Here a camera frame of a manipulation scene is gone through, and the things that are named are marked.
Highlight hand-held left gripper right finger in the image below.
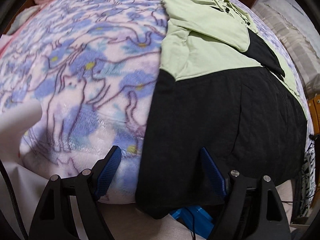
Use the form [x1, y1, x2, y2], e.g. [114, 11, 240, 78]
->
[199, 147, 292, 240]

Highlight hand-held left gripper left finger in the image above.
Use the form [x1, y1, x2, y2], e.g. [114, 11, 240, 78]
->
[29, 145, 122, 240]

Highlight green and black hooded jacket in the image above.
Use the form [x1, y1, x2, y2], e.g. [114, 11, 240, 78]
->
[136, 0, 310, 219]

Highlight blue plastic stool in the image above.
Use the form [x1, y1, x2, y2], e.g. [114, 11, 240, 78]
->
[170, 205, 216, 239]

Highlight person's beige trousers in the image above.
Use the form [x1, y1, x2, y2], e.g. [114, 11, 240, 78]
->
[0, 102, 297, 240]

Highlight black and white graffiti cloth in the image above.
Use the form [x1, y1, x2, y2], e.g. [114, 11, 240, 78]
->
[299, 135, 320, 220]

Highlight purple cat-print fleece blanket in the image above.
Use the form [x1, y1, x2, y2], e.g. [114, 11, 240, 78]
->
[0, 0, 309, 204]

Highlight wooden drawer cabinet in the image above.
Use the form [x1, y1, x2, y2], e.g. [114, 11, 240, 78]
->
[306, 96, 320, 135]

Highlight beige lace-covered furniture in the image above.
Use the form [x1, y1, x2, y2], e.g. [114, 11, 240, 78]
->
[252, 0, 320, 93]

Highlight thin black cable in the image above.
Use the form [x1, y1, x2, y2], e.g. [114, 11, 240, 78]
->
[185, 206, 197, 240]

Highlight black strap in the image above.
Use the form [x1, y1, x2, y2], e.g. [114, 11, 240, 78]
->
[0, 159, 28, 240]

